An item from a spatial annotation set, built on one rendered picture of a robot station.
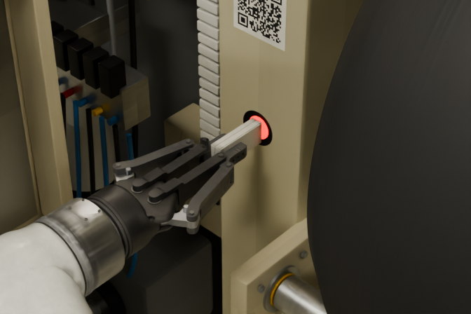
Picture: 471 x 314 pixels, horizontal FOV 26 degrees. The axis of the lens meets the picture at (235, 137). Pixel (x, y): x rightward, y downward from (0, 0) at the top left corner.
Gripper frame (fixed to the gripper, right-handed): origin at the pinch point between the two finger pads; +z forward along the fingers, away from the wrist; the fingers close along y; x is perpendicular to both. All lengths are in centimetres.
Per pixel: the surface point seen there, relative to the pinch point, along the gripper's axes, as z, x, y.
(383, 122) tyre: -13.8, -25.0, -28.4
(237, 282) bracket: -7.7, 11.5, -7.5
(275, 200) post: 3.7, 9.3, -2.9
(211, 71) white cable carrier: 5.0, -3.4, 8.8
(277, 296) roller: -3.8, 14.8, -10.1
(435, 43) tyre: -9.9, -30.8, -29.6
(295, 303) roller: -3.6, 14.5, -12.5
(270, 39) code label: 3.6, -13.0, -1.6
